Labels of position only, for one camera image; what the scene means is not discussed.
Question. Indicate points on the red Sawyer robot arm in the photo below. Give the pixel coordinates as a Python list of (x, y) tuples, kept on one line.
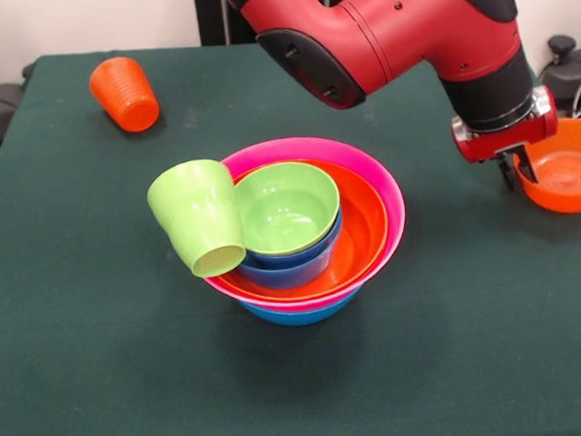
[(407, 30)]

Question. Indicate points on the dark green tablecloth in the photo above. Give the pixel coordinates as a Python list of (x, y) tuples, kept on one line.
[(104, 341)]

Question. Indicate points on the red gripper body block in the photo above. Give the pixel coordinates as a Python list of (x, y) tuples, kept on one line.
[(504, 140)]

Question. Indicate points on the large pink bowl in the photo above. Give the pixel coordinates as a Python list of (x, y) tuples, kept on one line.
[(366, 158)]

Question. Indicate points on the small orange bowl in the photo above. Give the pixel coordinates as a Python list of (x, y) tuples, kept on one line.
[(568, 193)]

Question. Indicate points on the small light blue bowl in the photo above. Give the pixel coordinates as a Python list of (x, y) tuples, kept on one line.
[(289, 277)]

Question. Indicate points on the large orange bowl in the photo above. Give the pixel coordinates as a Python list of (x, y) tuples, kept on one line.
[(366, 227)]

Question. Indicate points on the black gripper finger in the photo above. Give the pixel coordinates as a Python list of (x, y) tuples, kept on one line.
[(509, 173), (526, 164)]

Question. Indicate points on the small dark blue bowl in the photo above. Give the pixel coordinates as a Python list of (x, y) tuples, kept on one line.
[(317, 248)]

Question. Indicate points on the large blue bowl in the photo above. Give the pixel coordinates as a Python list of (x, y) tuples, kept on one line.
[(297, 317)]

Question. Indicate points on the small green bowl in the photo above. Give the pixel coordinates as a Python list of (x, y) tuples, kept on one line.
[(285, 213)]

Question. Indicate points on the orange cup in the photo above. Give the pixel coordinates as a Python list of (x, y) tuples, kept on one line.
[(127, 94)]

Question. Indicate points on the green cup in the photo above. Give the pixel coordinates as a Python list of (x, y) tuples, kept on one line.
[(200, 214)]

